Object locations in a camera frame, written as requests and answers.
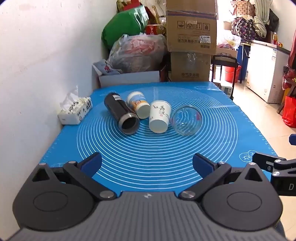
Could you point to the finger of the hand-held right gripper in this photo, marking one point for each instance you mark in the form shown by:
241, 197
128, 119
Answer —
292, 139
263, 162

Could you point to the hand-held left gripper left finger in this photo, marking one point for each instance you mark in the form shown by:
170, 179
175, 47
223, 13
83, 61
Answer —
92, 163

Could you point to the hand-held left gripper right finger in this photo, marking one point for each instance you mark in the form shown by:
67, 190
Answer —
203, 164

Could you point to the clear glass cup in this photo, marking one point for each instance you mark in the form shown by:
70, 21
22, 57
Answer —
185, 121

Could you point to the black thermos cup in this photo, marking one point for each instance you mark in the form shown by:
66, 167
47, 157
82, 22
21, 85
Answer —
115, 107

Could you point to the white printed paper cup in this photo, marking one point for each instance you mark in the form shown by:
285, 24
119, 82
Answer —
159, 115

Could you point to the blue and white paper cup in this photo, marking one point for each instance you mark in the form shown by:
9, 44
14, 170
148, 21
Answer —
137, 100

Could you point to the red shopping bag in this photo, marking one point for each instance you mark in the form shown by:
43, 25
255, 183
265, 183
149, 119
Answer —
290, 111

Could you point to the blue silicone baking mat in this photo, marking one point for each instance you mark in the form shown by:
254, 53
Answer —
150, 150

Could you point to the white tissue pack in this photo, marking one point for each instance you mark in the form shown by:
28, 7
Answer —
74, 111

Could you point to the dark red hanging cloth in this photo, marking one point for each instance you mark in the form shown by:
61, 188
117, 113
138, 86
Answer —
290, 74

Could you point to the white chest freezer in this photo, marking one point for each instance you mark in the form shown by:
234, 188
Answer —
263, 69

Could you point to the small white appliance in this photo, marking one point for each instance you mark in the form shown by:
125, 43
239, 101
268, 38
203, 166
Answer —
226, 90

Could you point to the red bucket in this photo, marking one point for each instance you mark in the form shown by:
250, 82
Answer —
231, 74

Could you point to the white cardboard box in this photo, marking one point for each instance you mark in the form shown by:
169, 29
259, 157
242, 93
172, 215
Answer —
129, 79

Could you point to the orange drink bottle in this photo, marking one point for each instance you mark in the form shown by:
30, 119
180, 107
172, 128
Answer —
275, 39

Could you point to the small flat cardboard box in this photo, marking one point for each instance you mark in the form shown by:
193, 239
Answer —
227, 51

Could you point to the clear plastic bag red contents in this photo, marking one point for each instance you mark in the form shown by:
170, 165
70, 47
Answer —
136, 52

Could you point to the purple floral bag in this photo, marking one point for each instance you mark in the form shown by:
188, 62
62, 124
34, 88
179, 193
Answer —
242, 30

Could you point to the grey-green hanging cloth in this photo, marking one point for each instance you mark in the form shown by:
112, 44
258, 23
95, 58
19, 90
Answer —
260, 23

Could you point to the large brown cardboard box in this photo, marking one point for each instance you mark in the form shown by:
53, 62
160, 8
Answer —
190, 25

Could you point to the brown patterned bag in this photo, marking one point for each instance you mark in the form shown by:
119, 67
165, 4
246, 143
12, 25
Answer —
242, 8

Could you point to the green bag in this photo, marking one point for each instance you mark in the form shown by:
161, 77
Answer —
122, 25

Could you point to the red box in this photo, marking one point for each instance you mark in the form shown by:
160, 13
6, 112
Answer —
155, 29

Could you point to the blue table frame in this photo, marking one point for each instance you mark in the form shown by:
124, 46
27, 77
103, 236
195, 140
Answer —
241, 58

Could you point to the black metal frame stool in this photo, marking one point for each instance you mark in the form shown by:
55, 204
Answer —
224, 59

